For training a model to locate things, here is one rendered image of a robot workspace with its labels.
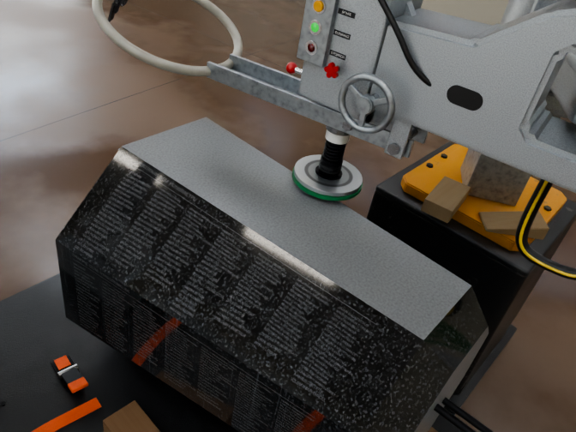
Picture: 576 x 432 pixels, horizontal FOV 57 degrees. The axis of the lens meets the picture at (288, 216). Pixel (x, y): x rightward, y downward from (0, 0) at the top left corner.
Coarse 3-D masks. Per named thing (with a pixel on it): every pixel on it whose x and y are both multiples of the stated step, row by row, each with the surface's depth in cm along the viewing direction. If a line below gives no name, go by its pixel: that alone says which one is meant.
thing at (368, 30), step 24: (360, 0) 123; (408, 0) 127; (336, 24) 129; (360, 24) 126; (384, 24) 123; (336, 48) 132; (360, 48) 129; (312, 72) 139; (360, 72) 131; (312, 96) 142; (336, 96) 138
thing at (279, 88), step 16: (208, 64) 164; (240, 64) 171; (256, 64) 168; (224, 80) 163; (240, 80) 160; (256, 80) 157; (272, 80) 167; (288, 80) 163; (256, 96) 159; (272, 96) 156; (288, 96) 153; (304, 112) 152; (320, 112) 149; (336, 112) 146; (336, 128) 148; (416, 128) 147; (384, 144) 142
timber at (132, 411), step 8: (128, 408) 177; (136, 408) 177; (112, 416) 174; (120, 416) 174; (128, 416) 175; (136, 416) 175; (144, 416) 176; (104, 424) 172; (112, 424) 172; (120, 424) 172; (128, 424) 172; (136, 424) 173; (144, 424) 173; (152, 424) 174
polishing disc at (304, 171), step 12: (312, 156) 171; (300, 168) 164; (312, 168) 165; (348, 168) 168; (300, 180) 159; (312, 180) 159; (324, 180) 160; (336, 180) 161; (348, 180) 162; (360, 180) 164; (324, 192) 156; (336, 192) 156; (348, 192) 157
